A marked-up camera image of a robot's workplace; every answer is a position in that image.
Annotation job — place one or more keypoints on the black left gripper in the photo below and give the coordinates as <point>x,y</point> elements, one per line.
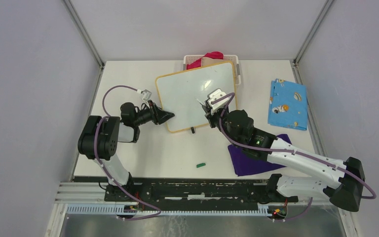
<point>158,117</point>

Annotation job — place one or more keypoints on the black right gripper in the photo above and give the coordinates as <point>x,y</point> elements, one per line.
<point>209,115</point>

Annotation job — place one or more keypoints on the yellow-framed whiteboard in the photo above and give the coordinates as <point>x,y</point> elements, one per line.
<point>178,92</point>

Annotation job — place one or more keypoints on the green marker cap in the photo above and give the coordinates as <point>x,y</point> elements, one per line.
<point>200,165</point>

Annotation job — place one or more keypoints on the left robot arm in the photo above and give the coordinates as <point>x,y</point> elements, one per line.
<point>100,136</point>

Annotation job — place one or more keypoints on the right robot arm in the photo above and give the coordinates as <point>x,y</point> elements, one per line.
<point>341,182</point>

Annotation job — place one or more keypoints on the purple folded cloth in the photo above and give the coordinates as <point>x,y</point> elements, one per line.
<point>244,165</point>

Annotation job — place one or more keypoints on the beige folded cloth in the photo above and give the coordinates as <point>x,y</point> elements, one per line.
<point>206,61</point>

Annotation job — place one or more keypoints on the white perforated plastic basket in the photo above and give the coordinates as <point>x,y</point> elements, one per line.
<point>236,66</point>

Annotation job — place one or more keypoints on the pink folded cloth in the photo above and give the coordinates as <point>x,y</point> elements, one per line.
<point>197,63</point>

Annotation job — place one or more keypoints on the blue space-print cloth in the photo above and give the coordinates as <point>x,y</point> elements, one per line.
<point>288,105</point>

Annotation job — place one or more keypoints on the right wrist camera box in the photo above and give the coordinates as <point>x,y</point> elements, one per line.
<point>216,99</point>

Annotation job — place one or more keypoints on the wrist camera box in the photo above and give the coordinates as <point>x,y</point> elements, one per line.
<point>216,99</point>
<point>146,95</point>

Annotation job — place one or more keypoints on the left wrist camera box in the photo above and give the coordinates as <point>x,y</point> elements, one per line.
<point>146,95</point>

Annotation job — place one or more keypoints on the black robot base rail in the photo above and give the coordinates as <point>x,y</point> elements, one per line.
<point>173,194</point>

